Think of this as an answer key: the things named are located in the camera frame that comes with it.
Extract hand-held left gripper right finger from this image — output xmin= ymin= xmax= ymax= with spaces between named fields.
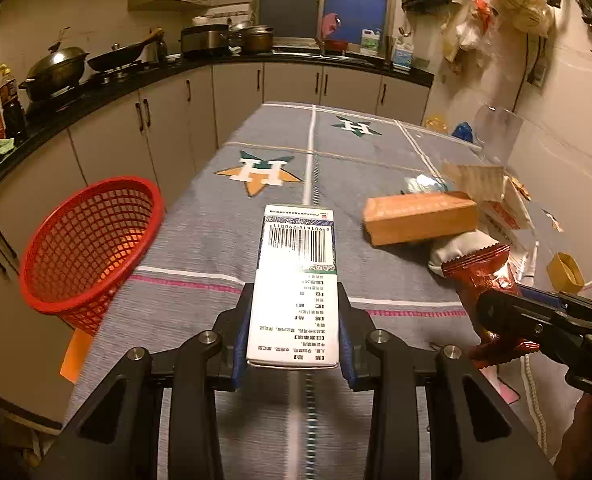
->
xmin=336 ymin=282 xmax=556 ymax=480

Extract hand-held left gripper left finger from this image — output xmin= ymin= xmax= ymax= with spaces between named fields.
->
xmin=38 ymin=282 xmax=257 ymax=480

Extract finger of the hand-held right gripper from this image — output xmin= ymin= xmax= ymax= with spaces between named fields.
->
xmin=477 ymin=290 xmax=587 ymax=361
xmin=518 ymin=285 xmax=592 ymax=331

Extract red snack wrapper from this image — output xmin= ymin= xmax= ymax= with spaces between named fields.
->
xmin=441 ymin=242 xmax=541 ymax=381

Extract white medicine box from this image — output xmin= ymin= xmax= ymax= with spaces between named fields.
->
xmin=246 ymin=204 xmax=339 ymax=370

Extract orange cardboard box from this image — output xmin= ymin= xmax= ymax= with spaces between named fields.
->
xmin=363 ymin=191 xmax=477 ymax=247

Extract red plastic mesh basket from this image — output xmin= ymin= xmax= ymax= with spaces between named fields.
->
xmin=18 ymin=176 xmax=165 ymax=337

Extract person's right hand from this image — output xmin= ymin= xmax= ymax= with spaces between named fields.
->
xmin=558 ymin=392 xmax=592 ymax=480

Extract white tube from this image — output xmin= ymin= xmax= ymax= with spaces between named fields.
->
xmin=518 ymin=241 xmax=540 ymax=281

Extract yellow cup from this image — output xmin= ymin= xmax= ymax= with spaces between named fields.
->
xmin=546 ymin=252 xmax=586 ymax=293

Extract pink plastic wrapper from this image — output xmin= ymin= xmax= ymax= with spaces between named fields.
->
xmin=494 ymin=370 xmax=522 ymax=406

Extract white red printed bag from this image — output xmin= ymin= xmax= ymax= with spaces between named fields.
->
xmin=476 ymin=177 xmax=532 ymax=261

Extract torn brown paper packaging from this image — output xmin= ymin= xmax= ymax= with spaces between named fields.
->
xmin=441 ymin=160 xmax=506 ymax=201

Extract crumpled wrapper on table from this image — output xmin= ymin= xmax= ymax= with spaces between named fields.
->
xmin=401 ymin=174 xmax=446 ymax=196

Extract orange sheet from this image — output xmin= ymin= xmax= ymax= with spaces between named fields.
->
xmin=60 ymin=327 xmax=95 ymax=382

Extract clear plastic container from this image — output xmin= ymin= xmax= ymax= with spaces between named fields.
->
xmin=473 ymin=105 xmax=522 ymax=166

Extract grey star printed tablecloth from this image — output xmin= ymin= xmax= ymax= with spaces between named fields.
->
xmin=66 ymin=102 xmax=526 ymax=480

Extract grey kitchen base cabinets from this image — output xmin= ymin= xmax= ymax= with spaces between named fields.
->
xmin=0 ymin=62 xmax=429 ymax=426

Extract blue white container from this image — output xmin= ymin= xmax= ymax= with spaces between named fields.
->
xmin=392 ymin=42 xmax=417 ymax=72

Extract hanging plastic bags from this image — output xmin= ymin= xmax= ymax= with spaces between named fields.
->
xmin=441 ymin=0 xmax=557 ymax=63

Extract white detergent jug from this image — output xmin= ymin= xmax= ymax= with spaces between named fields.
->
xmin=360 ymin=27 xmax=383 ymax=57

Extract black kitchen countertop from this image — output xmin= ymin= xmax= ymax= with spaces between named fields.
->
xmin=0 ymin=45 xmax=434 ymax=206

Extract gas stove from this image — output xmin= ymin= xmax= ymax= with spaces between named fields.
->
xmin=26 ymin=59 xmax=163 ymax=111

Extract brown cooking pot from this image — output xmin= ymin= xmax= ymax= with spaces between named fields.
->
xmin=228 ymin=21 xmax=275 ymax=55

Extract steel rice cooker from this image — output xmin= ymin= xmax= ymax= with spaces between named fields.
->
xmin=180 ymin=24 xmax=229 ymax=58

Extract black frying pan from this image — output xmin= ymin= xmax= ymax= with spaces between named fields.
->
xmin=86 ymin=27 xmax=164 ymax=73

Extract dark soy sauce bottle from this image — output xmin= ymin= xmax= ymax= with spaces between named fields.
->
xmin=0 ymin=64 xmax=28 ymax=143

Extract pink hanging cloth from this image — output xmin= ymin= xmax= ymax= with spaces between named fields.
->
xmin=322 ymin=12 xmax=343 ymax=41

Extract wok with metal lid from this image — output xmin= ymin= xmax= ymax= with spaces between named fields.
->
xmin=20 ymin=30 xmax=91 ymax=103

